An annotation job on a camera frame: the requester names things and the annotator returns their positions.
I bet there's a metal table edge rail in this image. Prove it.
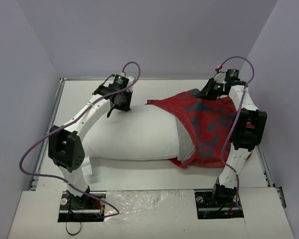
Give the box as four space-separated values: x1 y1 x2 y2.
29 78 65 191

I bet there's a black thin cable loop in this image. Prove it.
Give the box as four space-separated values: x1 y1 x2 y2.
66 220 82 236

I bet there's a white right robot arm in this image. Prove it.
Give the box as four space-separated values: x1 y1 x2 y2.
196 69 267 206

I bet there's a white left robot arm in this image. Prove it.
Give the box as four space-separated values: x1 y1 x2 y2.
48 72 135 208

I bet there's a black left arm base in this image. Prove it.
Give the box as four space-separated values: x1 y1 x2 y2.
58 191 105 223

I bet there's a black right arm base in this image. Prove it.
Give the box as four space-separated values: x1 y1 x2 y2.
194 189 244 220

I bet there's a red printed pillowcase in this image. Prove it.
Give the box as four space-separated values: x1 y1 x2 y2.
146 88 254 169

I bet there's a white pillow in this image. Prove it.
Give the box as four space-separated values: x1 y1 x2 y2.
83 105 195 164

